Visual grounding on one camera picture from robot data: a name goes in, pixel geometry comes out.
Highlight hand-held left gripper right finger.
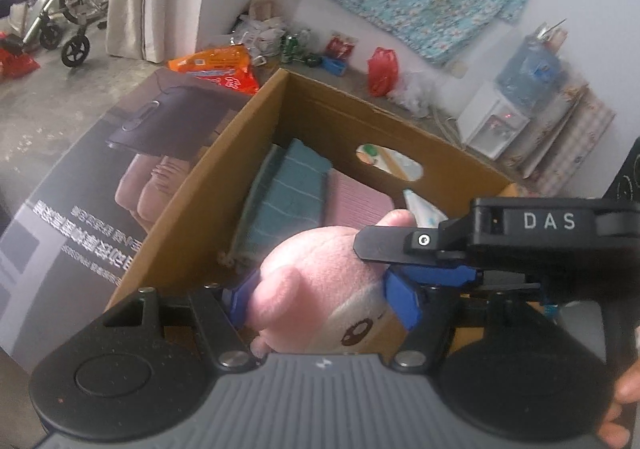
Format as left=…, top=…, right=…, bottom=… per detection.
left=382, top=273, right=557, bottom=371

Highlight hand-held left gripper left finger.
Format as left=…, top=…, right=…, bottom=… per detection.
left=102, top=273, right=262, bottom=371

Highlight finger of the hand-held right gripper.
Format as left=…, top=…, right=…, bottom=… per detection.
left=353, top=223, right=443, bottom=264
left=386, top=263, right=484, bottom=292

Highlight pink plush toy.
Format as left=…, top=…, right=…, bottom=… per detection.
left=247, top=209, right=416, bottom=357

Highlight blue checked towel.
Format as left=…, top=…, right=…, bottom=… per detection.
left=240, top=139, right=333, bottom=250

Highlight large cardboard box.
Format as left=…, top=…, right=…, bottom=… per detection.
left=0, top=69, right=531, bottom=365

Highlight blue white soft pack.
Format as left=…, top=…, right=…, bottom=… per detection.
left=402, top=189, right=448, bottom=230

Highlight person's right hand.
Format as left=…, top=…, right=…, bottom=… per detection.
left=599, top=329, right=640, bottom=448

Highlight pink folded towel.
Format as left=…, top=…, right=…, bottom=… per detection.
left=320, top=171, right=396, bottom=230

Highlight grey fringed towel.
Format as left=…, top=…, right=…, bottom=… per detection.
left=217, top=145, right=286, bottom=275

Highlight black patterned panel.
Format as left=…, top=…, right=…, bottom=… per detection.
left=602, top=136, right=640, bottom=204

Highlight checked rolled mat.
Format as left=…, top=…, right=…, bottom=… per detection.
left=530, top=96, right=617, bottom=197

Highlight white water dispenser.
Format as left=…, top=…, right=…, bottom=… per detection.
left=457, top=81, right=533, bottom=160

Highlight beige floral rolled mat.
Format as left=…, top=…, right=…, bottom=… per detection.
left=520, top=84, right=593, bottom=180

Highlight clear crumpled plastic bag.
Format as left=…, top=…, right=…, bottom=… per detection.
left=392, top=69, right=441, bottom=118

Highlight blue water bottle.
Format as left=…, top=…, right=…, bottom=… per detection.
left=495, top=31, right=568, bottom=117

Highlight red plastic bag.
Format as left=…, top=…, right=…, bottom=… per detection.
left=366, top=46, right=401, bottom=98

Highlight red printed pack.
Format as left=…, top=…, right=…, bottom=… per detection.
left=326, top=32, right=358, bottom=60

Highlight orange snack bag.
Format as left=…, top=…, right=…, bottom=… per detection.
left=167, top=43, right=261, bottom=94

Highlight white crumpled bags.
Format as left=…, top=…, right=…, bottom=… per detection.
left=232, top=0, right=291, bottom=57

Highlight red cloth bundle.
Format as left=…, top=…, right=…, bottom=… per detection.
left=0, top=31, right=41, bottom=80

